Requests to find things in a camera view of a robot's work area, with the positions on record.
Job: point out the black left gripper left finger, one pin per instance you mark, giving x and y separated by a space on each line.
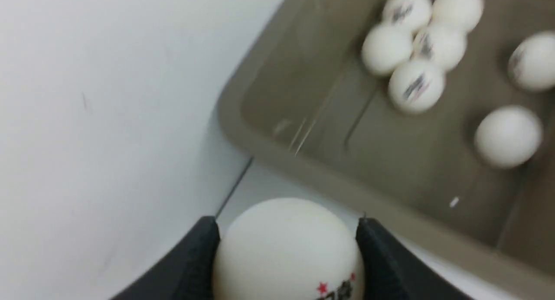
185 273

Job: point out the brown plastic bin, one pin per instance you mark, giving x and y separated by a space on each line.
302 101

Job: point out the white plain ball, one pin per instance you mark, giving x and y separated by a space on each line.
531 65
385 48

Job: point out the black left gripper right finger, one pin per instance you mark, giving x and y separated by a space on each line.
392 272

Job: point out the white ball with logo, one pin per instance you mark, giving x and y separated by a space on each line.
440 44

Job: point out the white ball cluster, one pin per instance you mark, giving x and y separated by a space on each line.
508 136
416 86

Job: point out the white ball red STIGA logo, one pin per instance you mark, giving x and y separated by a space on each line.
411 15

